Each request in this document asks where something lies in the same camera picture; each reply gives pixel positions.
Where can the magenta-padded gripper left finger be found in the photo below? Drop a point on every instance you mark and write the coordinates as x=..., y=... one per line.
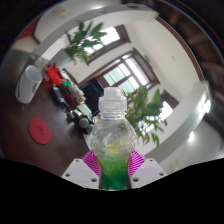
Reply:
x=78, y=173

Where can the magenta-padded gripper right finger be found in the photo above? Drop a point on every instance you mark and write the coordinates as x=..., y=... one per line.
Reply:
x=150, y=171

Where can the clear bottle with green drink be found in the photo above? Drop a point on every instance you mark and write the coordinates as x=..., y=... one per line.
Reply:
x=113, y=143

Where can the flat round red coaster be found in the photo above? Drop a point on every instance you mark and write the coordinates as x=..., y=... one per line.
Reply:
x=40, y=131

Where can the large plant in white pot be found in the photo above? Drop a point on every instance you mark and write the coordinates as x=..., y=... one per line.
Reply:
x=145, y=110

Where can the dark wood framed window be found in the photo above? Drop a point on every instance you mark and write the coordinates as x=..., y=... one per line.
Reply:
x=110, y=36
x=168, y=106

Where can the black chair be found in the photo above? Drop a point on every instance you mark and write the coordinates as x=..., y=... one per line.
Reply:
x=91, y=93

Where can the red box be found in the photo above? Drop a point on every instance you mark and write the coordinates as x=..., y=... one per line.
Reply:
x=53, y=75

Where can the white cup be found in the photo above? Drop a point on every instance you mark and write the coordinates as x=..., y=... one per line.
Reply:
x=28, y=85

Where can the dark wood glazed door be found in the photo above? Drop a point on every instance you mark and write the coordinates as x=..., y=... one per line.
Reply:
x=130, y=71

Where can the green exit sign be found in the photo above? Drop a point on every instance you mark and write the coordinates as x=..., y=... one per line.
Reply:
x=147, y=58

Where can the small-leafed plant in white pot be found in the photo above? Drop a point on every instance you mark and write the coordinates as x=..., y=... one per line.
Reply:
x=83, y=40

